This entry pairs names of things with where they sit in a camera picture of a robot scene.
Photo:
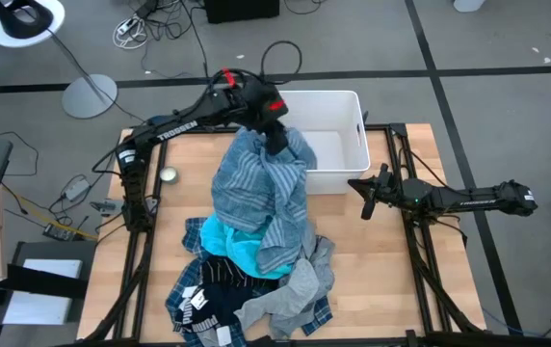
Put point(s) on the black cart with white panels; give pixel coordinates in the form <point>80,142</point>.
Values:
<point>44,284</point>

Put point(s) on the navy Puma garment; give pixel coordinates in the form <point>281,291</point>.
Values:
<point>213,303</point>

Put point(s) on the grey power adapter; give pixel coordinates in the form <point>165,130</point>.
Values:
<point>75,189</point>

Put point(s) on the white plastic bin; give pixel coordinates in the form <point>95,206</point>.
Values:
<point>338,120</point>

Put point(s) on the round silver tin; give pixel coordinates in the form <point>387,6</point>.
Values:
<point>168,174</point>

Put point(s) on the blue striped garment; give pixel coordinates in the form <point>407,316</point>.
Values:
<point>251,188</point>

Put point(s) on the grey round-base floor stand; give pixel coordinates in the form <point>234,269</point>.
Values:
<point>90,95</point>

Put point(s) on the white power strip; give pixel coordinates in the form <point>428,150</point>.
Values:
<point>128,26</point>

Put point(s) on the black curved object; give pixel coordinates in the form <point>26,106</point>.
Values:
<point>22,21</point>

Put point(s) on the turquoise garment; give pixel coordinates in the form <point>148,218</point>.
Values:
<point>237,248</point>

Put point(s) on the blue plaid shirt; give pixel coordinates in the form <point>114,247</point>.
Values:
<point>192,236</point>

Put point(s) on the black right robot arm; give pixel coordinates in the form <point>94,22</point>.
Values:
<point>473,198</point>

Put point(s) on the black aluminium table frame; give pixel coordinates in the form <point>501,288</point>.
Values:
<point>449,338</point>

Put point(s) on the grey t-shirt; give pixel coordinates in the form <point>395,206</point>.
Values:
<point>299,289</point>

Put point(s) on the black electronics box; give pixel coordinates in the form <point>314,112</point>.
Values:
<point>59,232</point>

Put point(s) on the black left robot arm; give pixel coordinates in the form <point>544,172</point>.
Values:
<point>179,127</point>

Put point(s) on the black thin-striped garment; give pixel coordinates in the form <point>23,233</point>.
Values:
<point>222,272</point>

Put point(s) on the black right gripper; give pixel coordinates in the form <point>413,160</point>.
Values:
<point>386,193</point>

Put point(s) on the white rounded object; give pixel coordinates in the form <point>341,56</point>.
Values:
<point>468,5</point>

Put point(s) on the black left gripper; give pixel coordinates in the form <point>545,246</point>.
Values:
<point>261,103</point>

